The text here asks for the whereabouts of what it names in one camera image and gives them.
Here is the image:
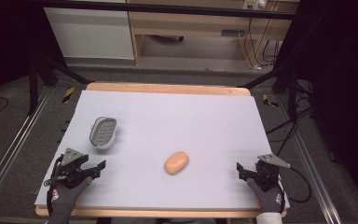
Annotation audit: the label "grey soap dish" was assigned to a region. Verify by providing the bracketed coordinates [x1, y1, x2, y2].
[89, 116, 118, 150]

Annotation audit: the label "black metal stand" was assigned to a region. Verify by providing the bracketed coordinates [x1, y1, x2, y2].
[27, 51, 91, 117]
[238, 63, 300, 119]

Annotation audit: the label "wooden table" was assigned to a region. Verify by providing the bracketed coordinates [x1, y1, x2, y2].
[34, 81, 289, 219]

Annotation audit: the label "hanging desk cables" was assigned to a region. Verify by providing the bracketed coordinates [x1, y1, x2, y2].
[242, 18, 282, 69]

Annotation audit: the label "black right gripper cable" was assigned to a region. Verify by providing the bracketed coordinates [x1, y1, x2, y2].
[276, 165, 312, 204]

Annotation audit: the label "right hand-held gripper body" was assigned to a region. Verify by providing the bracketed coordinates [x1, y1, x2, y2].
[254, 153, 293, 192]

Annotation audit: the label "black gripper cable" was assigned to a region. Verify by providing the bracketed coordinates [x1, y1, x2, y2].
[276, 165, 312, 204]
[46, 156, 63, 217]

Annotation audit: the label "pale grey table mat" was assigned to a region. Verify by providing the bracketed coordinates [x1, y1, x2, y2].
[34, 90, 291, 210]

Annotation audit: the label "light wooden desk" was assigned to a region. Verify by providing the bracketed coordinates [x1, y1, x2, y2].
[126, 0, 296, 68]

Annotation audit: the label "person's right hand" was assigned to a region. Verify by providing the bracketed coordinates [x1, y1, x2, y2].
[246, 177, 286, 216]

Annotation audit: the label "aluminium floor rail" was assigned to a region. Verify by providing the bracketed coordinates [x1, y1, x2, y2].
[0, 86, 53, 217]
[275, 92, 337, 224]

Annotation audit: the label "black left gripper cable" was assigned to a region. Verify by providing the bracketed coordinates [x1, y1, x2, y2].
[46, 156, 63, 217]

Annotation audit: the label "black metal crossbar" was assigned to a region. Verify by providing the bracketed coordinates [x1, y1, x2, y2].
[42, 0, 296, 21]

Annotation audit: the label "black curtain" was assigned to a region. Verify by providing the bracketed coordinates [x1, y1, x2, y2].
[276, 0, 358, 216]
[0, 0, 63, 108]

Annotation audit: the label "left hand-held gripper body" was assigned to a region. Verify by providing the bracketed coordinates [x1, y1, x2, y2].
[55, 147, 93, 189]

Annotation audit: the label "white cabinet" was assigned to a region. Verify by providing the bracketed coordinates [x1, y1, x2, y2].
[43, 7, 135, 61]

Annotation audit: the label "yellow black floor marker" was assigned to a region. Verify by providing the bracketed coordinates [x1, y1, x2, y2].
[62, 86, 76, 104]
[262, 93, 278, 109]

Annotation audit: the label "white power strip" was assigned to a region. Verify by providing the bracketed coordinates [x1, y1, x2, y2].
[242, 0, 268, 10]

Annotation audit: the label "person's left hand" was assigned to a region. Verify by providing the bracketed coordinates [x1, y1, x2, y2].
[47, 175, 93, 224]

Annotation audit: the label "black floor cables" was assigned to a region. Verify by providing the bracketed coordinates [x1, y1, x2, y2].
[265, 78, 314, 157]

